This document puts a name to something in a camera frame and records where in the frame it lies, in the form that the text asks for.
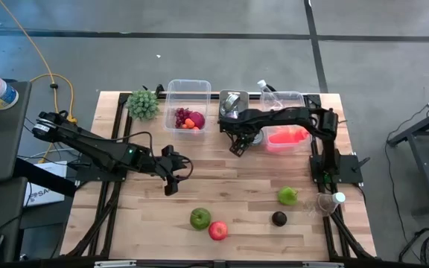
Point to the clear plastic cup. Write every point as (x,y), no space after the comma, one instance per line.
(328,204)

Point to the red pomegranate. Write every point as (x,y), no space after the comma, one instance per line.
(197,119)

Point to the green pear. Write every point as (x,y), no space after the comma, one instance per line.
(287,196)

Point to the orange tomatoes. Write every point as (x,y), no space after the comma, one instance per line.
(189,123)

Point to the white printed box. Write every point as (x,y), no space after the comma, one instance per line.
(45,186)

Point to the silver tin can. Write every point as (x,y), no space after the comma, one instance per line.
(231,101)

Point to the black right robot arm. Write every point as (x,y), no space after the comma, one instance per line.
(292,113)

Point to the grey metal bracket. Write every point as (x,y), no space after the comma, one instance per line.
(115,264)
(322,265)

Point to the red apple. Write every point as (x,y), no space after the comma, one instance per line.
(218,230)

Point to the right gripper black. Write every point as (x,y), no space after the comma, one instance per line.
(240,126)

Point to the black aluminium table frame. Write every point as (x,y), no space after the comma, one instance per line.
(119,111)

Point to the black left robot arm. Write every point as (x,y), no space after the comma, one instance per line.
(88,145)

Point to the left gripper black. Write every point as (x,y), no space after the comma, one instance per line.
(170,167)

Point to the clear bottle white cap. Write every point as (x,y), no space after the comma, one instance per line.
(270,97)

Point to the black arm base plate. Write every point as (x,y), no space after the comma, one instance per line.
(350,169)
(88,176)

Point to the grey plastic bin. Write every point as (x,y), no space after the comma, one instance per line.
(243,96)

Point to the red grape bunch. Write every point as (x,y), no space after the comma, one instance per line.
(180,116)

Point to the green apple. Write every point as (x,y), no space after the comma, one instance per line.
(200,218)

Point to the clear plastic bin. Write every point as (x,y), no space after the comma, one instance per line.
(187,93)
(292,98)

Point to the orange squeeze bottle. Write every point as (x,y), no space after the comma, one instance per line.
(287,137)

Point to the dark avocado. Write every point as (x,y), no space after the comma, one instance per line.
(279,218)

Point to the green artificial plant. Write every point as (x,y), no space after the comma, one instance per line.
(142,105)

